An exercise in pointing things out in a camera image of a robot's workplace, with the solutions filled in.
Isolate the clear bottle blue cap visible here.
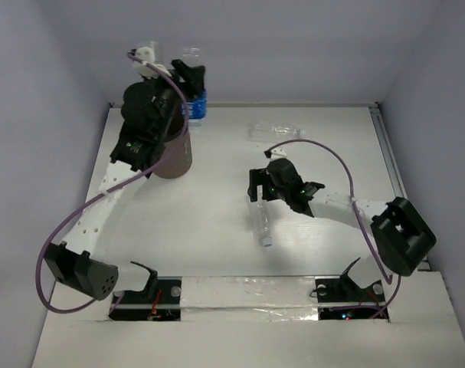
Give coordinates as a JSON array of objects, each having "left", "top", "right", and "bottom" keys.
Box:
[{"left": 248, "top": 202, "right": 273, "bottom": 247}]

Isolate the blue label bottle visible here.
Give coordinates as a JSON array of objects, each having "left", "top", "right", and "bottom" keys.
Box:
[{"left": 182, "top": 46, "right": 207, "bottom": 129}]

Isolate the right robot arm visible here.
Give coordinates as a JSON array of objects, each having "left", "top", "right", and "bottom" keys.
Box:
[{"left": 247, "top": 158, "right": 437, "bottom": 301}]

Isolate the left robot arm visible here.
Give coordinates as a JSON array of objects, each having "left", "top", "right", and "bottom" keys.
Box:
[{"left": 35, "top": 57, "right": 206, "bottom": 312}]

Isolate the brown plastic waste bin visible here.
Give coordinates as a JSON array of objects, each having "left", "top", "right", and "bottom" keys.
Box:
[{"left": 152, "top": 107, "right": 192, "bottom": 179}]

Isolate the taped white front board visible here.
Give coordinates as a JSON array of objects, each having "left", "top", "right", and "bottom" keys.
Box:
[{"left": 180, "top": 276, "right": 318, "bottom": 323}]

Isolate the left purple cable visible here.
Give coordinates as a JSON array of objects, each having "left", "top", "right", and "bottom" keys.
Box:
[{"left": 35, "top": 53, "right": 191, "bottom": 314}]

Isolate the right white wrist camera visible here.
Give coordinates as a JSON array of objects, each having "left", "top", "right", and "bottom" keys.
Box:
[{"left": 264, "top": 146, "right": 288, "bottom": 161}]

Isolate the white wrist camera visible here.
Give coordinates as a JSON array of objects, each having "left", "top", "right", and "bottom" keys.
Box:
[
  {"left": 129, "top": 41, "right": 171, "bottom": 79},
  {"left": 264, "top": 146, "right": 288, "bottom": 161}
]

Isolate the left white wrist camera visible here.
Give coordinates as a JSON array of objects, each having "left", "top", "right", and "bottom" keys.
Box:
[{"left": 129, "top": 41, "right": 171, "bottom": 79}]

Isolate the aluminium rail right edge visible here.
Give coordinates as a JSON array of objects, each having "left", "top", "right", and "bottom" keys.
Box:
[{"left": 368, "top": 103, "right": 436, "bottom": 272}]

